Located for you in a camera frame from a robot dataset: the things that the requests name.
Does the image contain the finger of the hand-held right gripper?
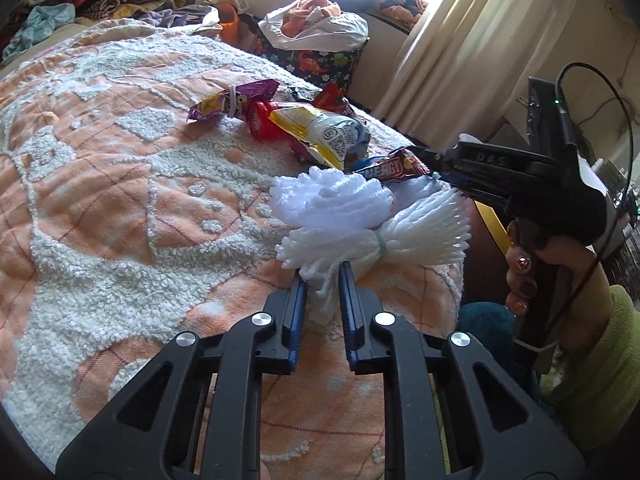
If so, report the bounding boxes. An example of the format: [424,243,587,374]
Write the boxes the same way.
[407,141,551,201]

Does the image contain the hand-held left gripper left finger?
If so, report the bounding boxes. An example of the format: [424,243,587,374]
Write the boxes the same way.
[55,270,308,480]

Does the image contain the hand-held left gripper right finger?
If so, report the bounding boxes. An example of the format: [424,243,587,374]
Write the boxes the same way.
[337,262,586,480]

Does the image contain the black bin with yellow rim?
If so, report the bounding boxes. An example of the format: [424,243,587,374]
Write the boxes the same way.
[460,195,516,306]

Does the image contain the white yarn bundle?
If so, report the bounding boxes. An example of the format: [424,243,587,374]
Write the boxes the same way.
[275,175,471,331]

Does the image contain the blue red snack bar wrapper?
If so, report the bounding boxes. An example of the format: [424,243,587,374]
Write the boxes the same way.
[350,147,433,183]

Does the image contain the red plastic bottle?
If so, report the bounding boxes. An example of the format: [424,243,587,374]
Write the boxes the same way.
[247,100,281,141]

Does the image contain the person's right forearm green sleeve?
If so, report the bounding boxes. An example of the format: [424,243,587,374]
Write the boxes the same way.
[540,285,640,456]

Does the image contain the person's right hand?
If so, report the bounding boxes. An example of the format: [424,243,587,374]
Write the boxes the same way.
[505,220,617,361]

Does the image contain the bluish white foam fruit net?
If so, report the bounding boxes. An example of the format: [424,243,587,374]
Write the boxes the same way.
[270,165,396,233]

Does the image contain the dark teal cloth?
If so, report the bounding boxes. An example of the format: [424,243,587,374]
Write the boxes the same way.
[457,302,521,351]

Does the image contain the yellow white snack packet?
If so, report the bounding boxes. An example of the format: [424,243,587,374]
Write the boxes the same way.
[267,105,371,171]

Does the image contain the white plastic bag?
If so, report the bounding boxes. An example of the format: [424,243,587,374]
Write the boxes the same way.
[257,0,371,53]

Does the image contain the peach white tufted blanket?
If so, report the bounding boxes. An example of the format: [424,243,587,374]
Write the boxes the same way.
[0,19,463,480]

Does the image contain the orange cloth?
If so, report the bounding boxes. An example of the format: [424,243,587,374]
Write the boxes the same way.
[282,0,343,36]

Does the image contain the purple yellow snack wrapper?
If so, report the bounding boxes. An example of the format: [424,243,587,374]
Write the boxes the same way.
[186,79,281,123]

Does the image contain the orange plastic container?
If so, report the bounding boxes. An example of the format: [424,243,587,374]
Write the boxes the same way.
[215,2,241,46]

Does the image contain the light blue cloth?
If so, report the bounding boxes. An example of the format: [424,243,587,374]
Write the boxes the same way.
[2,4,76,61]

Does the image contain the black cable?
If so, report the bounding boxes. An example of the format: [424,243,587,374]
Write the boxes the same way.
[555,62,636,311]

